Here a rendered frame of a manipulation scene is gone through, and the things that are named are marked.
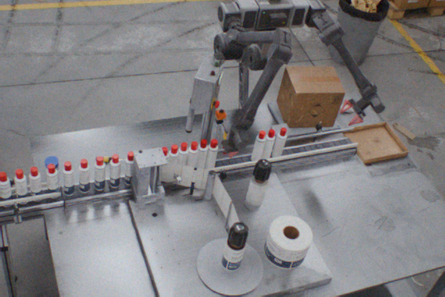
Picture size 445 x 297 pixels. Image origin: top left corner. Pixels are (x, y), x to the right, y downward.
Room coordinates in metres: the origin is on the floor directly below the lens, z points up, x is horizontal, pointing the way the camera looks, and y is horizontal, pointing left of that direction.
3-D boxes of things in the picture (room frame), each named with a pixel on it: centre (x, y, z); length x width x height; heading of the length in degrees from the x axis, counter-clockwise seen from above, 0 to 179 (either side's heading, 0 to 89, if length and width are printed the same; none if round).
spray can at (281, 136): (2.35, -0.34, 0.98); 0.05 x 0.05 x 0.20
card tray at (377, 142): (2.66, -0.93, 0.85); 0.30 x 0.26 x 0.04; 118
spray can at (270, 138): (2.32, -0.28, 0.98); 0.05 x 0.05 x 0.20
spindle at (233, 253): (1.59, -0.17, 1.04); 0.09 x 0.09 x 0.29
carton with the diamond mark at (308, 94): (2.79, -0.49, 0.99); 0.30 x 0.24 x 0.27; 107
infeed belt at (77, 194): (2.20, -0.05, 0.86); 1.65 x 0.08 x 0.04; 118
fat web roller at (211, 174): (1.97, -0.01, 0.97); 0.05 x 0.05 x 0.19
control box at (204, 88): (2.22, 0.09, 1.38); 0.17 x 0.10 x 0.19; 173
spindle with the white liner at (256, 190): (1.99, -0.24, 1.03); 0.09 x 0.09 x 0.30
